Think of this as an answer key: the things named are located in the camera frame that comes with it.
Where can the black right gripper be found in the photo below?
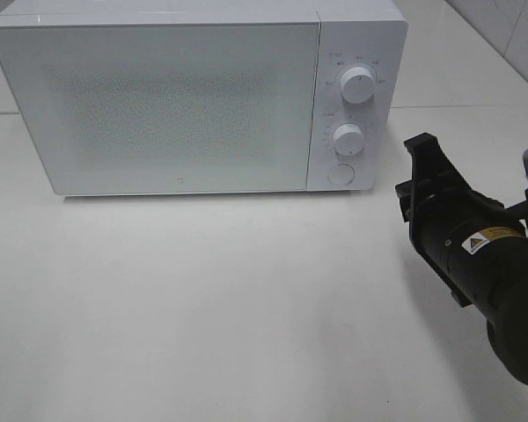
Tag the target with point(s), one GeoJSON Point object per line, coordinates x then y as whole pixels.
{"type": "Point", "coordinates": [455, 229]}

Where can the round door release button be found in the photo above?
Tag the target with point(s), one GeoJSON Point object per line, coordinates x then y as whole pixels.
{"type": "Point", "coordinates": [341, 175]}

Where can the white microwave door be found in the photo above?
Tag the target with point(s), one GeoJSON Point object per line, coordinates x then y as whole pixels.
{"type": "Point", "coordinates": [166, 109]}

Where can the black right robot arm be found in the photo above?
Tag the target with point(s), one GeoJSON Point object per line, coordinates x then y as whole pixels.
{"type": "Point", "coordinates": [507, 317]}

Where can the white lower microwave knob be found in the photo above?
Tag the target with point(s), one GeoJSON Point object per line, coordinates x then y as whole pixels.
{"type": "Point", "coordinates": [348, 140]}

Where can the white microwave knob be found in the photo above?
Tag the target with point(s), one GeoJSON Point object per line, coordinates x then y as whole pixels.
{"type": "Point", "coordinates": [348, 140]}
{"type": "Point", "coordinates": [357, 84]}

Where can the white upper microwave knob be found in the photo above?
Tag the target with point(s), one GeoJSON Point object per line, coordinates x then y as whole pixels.
{"type": "Point", "coordinates": [357, 84]}

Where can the white microwave oven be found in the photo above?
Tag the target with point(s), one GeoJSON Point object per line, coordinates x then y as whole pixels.
{"type": "Point", "coordinates": [350, 32]}

